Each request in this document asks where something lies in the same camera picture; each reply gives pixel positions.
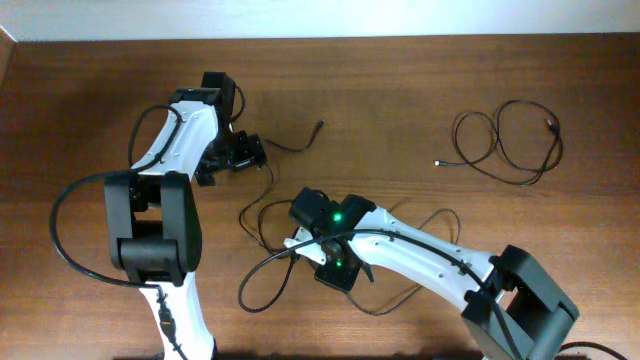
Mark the thin black USB cable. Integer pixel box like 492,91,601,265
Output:
344,207,462,318

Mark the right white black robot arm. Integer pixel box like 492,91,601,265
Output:
284,188,579,359

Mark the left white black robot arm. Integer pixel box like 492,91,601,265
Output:
104,72,266,359

